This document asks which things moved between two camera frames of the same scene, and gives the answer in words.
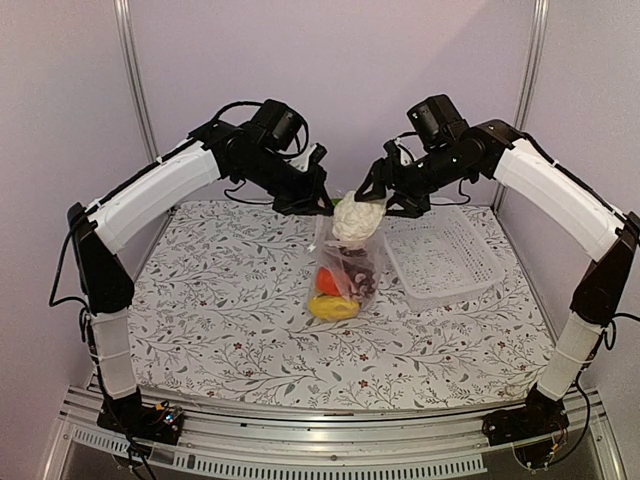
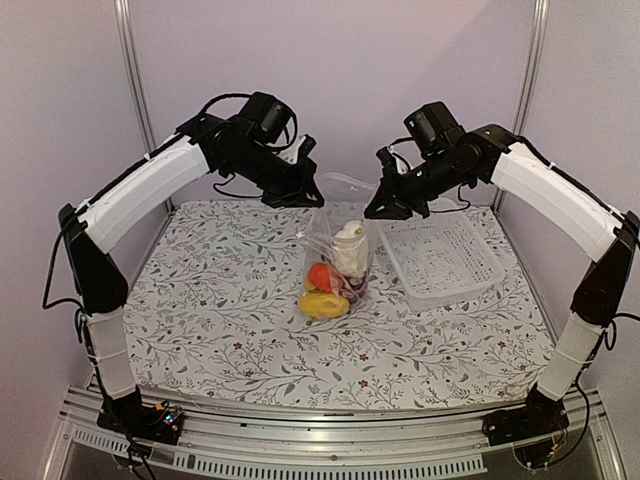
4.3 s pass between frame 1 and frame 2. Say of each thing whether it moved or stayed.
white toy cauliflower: moved
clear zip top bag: moved
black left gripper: stayed
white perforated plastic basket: stayed
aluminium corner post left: stayed
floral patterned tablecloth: stayed
